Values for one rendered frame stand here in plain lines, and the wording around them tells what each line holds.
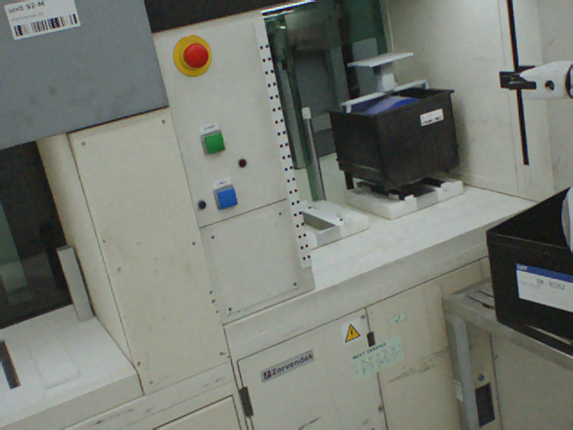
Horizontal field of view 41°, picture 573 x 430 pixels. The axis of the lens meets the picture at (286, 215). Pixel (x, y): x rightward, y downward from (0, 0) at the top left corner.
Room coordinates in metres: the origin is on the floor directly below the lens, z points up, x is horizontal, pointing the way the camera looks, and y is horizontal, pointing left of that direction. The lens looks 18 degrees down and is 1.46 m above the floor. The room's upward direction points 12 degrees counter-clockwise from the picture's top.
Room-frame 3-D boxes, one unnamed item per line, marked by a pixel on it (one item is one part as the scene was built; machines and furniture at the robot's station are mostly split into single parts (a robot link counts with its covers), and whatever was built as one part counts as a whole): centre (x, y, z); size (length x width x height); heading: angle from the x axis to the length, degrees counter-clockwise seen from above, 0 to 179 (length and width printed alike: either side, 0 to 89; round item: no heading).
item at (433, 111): (1.80, -0.29, 1.06); 0.24 x 0.20 x 0.32; 113
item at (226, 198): (1.30, 0.10, 1.10); 0.03 x 0.02 x 0.03; 113
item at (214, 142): (1.30, 0.10, 1.20); 0.03 x 0.02 x 0.03; 113
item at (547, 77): (1.30, -0.51, 1.19); 0.11 x 0.10 x 0.07; 24
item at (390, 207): (1.80, -0.29, 0.89); 0.22 x 0.21 x 0.04; 23
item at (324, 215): (1.69, -0.04, 0.89); 0.22 x 0.21 x 0.04; 23
